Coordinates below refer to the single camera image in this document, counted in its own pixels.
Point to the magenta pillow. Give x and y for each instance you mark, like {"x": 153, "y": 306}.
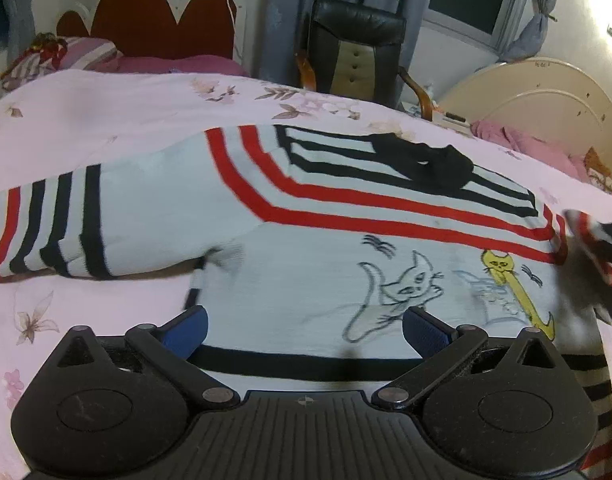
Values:
{"x": 198, "y": 64}

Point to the pink floral bed quilt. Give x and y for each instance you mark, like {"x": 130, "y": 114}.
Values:
{"x": 96, "y": 410}

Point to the red and white headboard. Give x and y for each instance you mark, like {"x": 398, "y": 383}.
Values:
{"x": 169, "y": 29}

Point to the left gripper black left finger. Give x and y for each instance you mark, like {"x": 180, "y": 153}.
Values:
{"x": 166, "y": 348}

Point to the striped pink pillow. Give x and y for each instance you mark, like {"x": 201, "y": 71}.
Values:
{"x": 49, "y": 54}

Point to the white striped cat sweater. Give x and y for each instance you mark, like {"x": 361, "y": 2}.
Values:
{"x": 305, "y": 248}

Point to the tied grey curtain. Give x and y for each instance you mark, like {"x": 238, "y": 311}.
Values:
{"x": 532, "y": 37}

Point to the cream round headboard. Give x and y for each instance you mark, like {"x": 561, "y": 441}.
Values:
{"x": 549, "y": 99}

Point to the black leather office chair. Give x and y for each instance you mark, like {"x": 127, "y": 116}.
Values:
{"x": 354, "y": 51}

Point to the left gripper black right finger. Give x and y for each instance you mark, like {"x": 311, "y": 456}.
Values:
{"x": 445, "y": 351}

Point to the pink crumpled blanket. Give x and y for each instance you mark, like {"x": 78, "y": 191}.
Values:
{"x": 549, "y": 153}

